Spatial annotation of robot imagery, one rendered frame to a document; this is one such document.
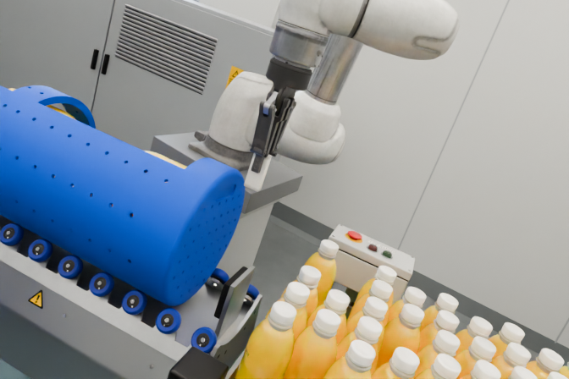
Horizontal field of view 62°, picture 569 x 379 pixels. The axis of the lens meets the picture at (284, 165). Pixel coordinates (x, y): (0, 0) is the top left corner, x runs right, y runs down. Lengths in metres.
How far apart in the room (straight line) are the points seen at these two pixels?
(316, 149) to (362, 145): 2.17
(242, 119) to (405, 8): 0.70
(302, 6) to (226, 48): 1.77
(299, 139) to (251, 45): 1.14
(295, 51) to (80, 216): 0.47
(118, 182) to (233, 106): 0.58
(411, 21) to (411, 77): 2.67
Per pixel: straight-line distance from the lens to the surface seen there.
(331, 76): 1.34
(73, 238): 0.93
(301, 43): 0.77
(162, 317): 0.91
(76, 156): 0.92
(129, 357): 0.97
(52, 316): 1.04
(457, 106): 3.40
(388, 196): 3.55
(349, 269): 1.12
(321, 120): 1.35
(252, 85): 1.36
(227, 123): 1.37
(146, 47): 2.82
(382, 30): 0.78
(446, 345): 0.88
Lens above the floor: 1.52
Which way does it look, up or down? 16 degrees down
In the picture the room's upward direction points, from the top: 19 degrees clockwise
